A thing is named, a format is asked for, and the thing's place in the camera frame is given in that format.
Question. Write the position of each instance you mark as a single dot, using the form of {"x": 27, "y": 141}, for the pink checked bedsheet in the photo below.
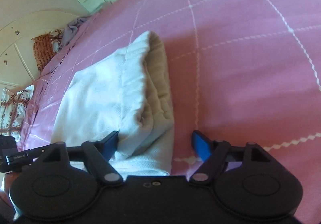
{"x": 238, "y": 63}

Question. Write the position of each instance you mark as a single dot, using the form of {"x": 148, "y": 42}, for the lavender cloth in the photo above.
{"x": 71, "y": 30}

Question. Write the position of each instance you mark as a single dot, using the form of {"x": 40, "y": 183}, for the white patterned cloth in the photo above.
{"x": 12, "y": 111}

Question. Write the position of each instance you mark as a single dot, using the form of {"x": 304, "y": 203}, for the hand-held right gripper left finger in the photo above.
{"x": 110, "y": 145}

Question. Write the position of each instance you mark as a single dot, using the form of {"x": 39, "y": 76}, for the orange patterned cloth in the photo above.
{"x": 45, "y": 50}

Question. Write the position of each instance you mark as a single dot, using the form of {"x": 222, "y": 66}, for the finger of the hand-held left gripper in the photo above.
{"x": 37, "y": 152}

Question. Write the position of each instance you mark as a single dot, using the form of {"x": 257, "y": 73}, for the white pants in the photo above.
{"x": 105, "y": 93}

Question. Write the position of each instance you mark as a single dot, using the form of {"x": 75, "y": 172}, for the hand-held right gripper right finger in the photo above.
{"x": 200, "y": 146}

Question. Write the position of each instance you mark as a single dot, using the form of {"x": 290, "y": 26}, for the cream arched headboard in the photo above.
{"x": 27, "y": 33}

